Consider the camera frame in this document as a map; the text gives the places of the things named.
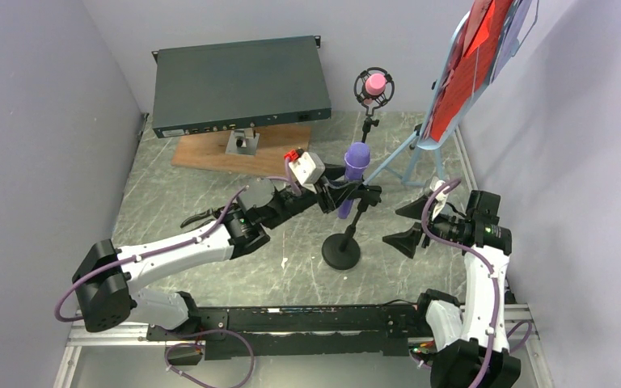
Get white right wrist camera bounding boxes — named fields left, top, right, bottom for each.
left=429, top=177, right=448, bottom=221

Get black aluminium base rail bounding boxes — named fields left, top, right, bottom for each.
left=64, top=299, right=537, bottom=370

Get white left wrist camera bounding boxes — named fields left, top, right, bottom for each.
left=284, top=149, right=325, bottom=189

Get black round-base mic stand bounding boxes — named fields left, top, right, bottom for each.
left=322, top=200, right=369, bottom=271

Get wooden board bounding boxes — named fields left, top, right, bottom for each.
left=171, top=124, right=311, bottom=176

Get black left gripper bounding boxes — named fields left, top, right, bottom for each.
left=264, top=162, right=362, bottom=230

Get dark green rack unit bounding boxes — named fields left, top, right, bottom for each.
left=152, top=36, right=332, bottom=138

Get black wire stripper pliers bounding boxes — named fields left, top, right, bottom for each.
left=180, top=208, right=222, bottom=229

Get light blue music stand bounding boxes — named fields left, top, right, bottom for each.
left=361, top=0, right=541, bottom=188

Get grey metal bracket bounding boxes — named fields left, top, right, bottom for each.
left=226, top=128, right=260, bottom=156

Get purple microphone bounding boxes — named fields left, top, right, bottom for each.
left=337, top=142, right=371, bottom=219

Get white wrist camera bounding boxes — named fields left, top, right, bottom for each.
left=284, top=149, right=325, bottom=189
left=429, top=177, right=448, bottom=221

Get red sheet music papers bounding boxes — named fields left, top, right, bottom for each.
left=429, top=1, right=512, bottom=141

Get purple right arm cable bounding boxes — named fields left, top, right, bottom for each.
left=409, top=177, right=532, bottom=388

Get pink microphone in shock mount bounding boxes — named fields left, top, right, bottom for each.
left=353, top=66, right=395, bottom=116

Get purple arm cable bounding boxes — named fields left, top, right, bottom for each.
left=53, top=158, right=303, bottom=388
left=409, top=177, right=532, bottom=388

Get black tripod mic stand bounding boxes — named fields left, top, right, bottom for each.
left=361, top=110, right=380, bottom=144

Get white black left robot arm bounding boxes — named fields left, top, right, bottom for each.
left=67, top=174, right=382, bottom=340

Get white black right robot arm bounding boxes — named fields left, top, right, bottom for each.
left=382, top=190, right=522, bottom=387

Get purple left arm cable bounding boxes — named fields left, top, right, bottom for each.
left=53, top=158, right=303, bottom=388

